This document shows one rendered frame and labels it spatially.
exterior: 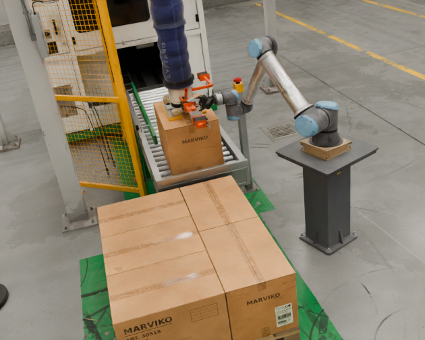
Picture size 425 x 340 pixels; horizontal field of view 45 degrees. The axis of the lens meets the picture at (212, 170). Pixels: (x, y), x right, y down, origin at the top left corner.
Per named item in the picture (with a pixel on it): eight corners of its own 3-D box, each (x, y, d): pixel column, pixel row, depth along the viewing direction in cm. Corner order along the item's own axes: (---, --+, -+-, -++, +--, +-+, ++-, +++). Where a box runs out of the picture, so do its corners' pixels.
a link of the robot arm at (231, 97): (240, 103, 374) (238, 90, 371) (224, 106, 372) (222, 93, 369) (237, 100, 383) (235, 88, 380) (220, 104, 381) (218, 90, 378)
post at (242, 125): (244, 187, 471) (233, 82, 423) (251, 185, 472) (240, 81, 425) (246, 191, 465) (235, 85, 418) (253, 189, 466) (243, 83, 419)
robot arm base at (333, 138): (321, 133, 365) (322, 120, 361) (345, 139, 353) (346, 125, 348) (305, 142, 353) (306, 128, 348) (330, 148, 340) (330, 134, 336)
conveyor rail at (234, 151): (181, 92, 597) (178, 76, 588) (185, 91, 598) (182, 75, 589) (243, 183, 397) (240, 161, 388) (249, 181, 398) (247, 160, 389)
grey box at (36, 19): (42, 52, 397) (32, 12, 383) (50, 50, 398) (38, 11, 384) (42, 58, 380) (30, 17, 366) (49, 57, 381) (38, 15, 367)
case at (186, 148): (161, 146, 439) (152, 102, 420) (206, 137, 445) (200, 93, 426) (173, 179, 387) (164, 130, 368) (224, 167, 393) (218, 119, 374)
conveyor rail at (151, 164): (125, 103, 586) (121, 88, 577) (129, 102, 587) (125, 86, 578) (160, 203, 386) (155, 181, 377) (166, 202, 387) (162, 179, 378)
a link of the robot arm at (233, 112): (244, 117, 383) (241, 101, 379) (233, 122, 376) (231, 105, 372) (235, 117, 390) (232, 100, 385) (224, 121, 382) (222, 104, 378)
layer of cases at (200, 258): (108, 252, 384) (96, 207, 365) (236, 219, 401) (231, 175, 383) (128, 378, 281) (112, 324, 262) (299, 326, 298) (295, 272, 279)
